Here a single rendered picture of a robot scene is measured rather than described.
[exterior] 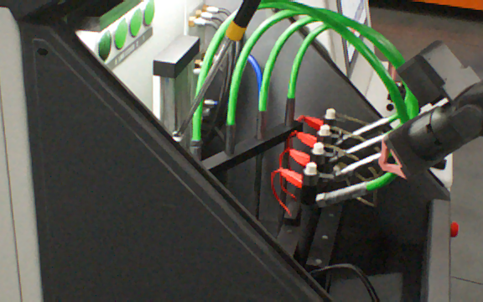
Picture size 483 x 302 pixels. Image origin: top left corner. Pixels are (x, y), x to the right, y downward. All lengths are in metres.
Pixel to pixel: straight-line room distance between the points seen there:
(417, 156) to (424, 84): 0.12
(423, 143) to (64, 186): 0.46
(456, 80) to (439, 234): 0.62
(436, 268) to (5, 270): 0.74
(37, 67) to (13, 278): 0.33
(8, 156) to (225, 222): 0.29
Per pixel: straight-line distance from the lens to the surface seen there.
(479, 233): 3.44
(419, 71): 0.95
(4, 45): 0.96
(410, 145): 1.02
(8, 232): 1.09
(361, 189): 1.14
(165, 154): 0.93
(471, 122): 0.89
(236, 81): 1.33
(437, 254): 1.46
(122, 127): 0.93
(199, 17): 1.49
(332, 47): 1.59
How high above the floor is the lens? 1.72
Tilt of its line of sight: 26 degrees down
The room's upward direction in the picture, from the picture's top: 3 degrees clockwise
